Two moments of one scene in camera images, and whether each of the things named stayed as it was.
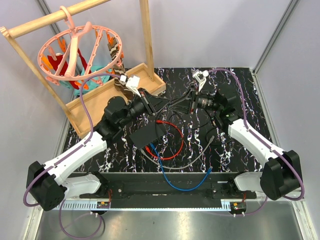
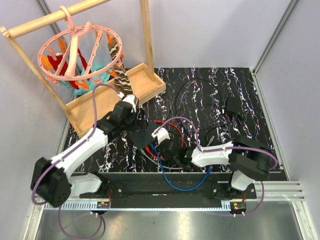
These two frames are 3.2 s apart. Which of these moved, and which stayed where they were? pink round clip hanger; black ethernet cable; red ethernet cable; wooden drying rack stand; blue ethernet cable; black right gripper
Moved: black ethernet cable; black right gripper
Stayed: wooden drying rack stand; pink round clip hanger; red ethernet cable; blue ethernet cable
